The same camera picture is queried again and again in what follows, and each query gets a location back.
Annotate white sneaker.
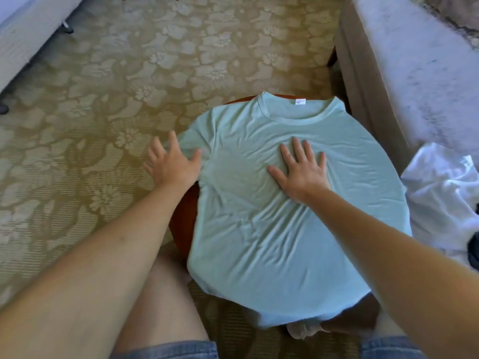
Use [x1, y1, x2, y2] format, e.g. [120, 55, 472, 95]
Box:
[286, 319, 324, 340]

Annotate blue denim shorts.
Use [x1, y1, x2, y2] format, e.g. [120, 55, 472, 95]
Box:
[112, 336, 428, 359]

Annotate round wooden table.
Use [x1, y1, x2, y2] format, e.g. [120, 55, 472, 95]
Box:
[168, 93, 300, 260]

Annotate white bed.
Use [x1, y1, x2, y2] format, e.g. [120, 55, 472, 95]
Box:
[0, 0, 85, 94]

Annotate pile of clothes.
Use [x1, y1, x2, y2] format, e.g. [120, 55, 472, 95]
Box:
[400, 142, 479, 271]

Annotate brown fringed cushion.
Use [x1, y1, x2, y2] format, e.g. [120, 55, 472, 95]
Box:
[419, 0, 479, 34]

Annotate mint green T-shirt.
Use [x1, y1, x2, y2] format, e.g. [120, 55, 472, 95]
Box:
[174, 91, 413, 328]

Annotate grey velvet chaise sofa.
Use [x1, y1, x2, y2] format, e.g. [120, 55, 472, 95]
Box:
[327, 0, 479, 173]

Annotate person's left hand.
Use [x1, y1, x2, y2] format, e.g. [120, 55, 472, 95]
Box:
[144, 131, 203, 193]

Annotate person's right forearm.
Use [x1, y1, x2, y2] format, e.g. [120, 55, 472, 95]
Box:
[307, 192, 479, 359]

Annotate person's left forearm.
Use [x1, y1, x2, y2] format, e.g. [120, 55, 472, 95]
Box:
[0, 183, 192, 359]

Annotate person's right leg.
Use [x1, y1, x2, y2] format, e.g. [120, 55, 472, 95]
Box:
[322, 291, 409, 341]

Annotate person's right hand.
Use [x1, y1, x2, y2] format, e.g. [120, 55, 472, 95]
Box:
[267, 137, 332, 206]

